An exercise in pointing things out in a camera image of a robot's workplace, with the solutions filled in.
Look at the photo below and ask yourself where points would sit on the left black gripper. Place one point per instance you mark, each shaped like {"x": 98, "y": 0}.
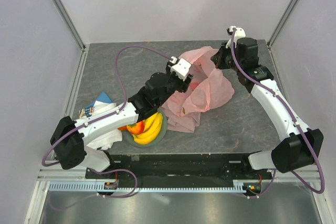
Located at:
{"x": 184, "y": 84}

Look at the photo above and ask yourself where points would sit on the white slotted cable duct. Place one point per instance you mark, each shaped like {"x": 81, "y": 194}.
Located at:
{"x": 102, "y": 187}

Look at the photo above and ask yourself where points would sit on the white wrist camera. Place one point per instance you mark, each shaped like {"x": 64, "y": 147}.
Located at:
{"x": 236, "y": 33}
{"x": 181, "y": 67}

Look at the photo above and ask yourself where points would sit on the red-yellow apple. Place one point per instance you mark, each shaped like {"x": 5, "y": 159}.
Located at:
{"x": 136, "y": 128}

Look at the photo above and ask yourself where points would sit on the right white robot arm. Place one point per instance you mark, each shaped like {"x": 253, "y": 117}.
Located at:
{"x": 299, "y": 143}

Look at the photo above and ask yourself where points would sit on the mauve folded cloth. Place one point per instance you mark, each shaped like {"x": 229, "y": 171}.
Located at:
{"x": 186, "y": 124}

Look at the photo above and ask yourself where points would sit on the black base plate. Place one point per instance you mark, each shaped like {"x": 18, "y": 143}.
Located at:
{"x": 232, "y": 166}

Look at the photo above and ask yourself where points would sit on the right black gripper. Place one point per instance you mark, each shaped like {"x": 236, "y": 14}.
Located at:
{"x": 218, "y": 58}

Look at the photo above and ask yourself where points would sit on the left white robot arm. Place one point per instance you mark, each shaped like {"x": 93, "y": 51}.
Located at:
{"x": 70, "y": 138}

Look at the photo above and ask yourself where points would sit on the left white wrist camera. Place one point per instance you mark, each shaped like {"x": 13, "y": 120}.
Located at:
{"x": 181, "y": 67}

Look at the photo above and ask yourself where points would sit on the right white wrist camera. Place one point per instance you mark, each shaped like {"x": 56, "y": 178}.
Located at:
{"x": 236, "y": 33}

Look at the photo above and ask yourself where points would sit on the aluminium frame post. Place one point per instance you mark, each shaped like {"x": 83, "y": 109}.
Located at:
{"x": 282, "y": 22}
{"x": 69, "y": 23}

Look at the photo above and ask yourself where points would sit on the white cloth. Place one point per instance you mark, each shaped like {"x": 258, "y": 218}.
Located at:
{"x": 105, "y": 141}

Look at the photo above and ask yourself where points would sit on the grey-green plate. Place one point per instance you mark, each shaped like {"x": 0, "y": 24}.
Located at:
{"x": 127, "y": 136}

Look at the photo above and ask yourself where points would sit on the left aluminium frame post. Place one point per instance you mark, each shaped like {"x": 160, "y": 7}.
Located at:
{"x": 69, "y": 23}

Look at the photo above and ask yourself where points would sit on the orange tangerine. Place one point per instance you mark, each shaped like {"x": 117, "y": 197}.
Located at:
{"x": 123, "y": 128}

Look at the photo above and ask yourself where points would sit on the aluminium rail front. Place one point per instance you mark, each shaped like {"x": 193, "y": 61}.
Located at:
{"x": 56, "y": 172}

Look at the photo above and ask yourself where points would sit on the pink plastic bag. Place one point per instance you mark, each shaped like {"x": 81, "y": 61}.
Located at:
{"x": 209, "y": 89}

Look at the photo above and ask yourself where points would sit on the yellow banana bunch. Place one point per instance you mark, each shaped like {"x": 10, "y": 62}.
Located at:
{"x": 152, "y": 128}

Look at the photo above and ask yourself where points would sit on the right aluminium frame post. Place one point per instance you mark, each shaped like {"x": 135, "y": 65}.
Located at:
{"x": 282, "y": 22}

